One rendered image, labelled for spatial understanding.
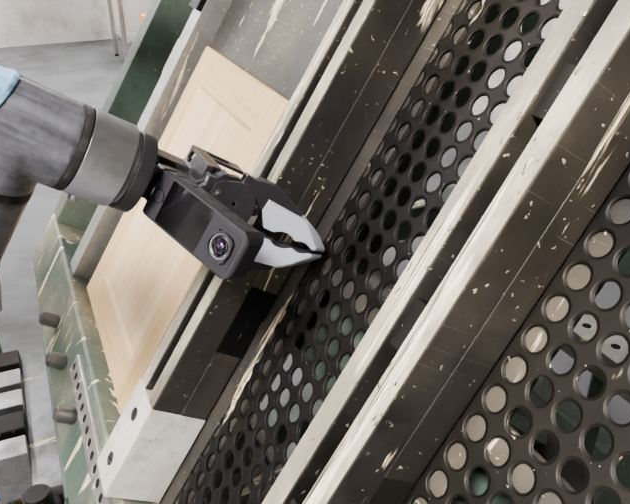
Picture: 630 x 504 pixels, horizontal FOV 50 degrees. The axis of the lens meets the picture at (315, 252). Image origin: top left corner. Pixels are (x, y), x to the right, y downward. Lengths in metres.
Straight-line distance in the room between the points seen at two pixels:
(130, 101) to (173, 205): 0.91
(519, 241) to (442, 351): 0.09
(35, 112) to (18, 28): 7.91
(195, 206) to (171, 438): 0.34
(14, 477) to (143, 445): 0.43
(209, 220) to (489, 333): 0.24
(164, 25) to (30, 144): 0.93
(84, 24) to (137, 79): 7.05
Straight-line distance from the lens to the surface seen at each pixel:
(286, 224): 0.64
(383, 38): 0.70
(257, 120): 0.91
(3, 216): 0.59
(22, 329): 2.93
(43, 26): 8.48
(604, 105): 0.47
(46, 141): 0.56
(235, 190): 0.61
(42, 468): 1.18
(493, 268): 0.46
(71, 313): 1.24
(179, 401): 0.79
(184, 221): 0.58
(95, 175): 0.57
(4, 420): 1.25
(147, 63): 1.47
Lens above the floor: 1.53
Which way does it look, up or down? 28 degrees down
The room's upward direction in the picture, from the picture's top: straight up
